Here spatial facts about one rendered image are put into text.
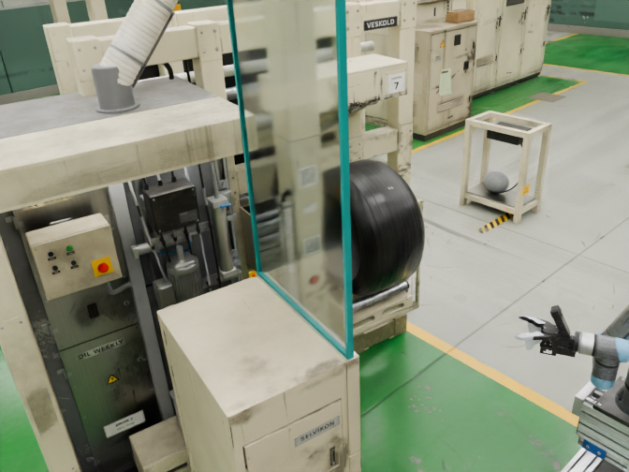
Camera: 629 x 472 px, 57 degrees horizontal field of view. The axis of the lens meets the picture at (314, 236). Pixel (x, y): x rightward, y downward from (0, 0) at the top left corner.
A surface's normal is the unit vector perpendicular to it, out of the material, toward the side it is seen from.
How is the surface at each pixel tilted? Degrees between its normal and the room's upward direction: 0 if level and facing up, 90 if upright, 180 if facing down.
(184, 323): 0
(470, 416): 0
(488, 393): 0
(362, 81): 90
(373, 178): 21
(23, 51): 90
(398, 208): 53
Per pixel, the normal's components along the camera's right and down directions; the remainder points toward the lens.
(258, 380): -0.05, -0.88
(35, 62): 0.66, 0.32
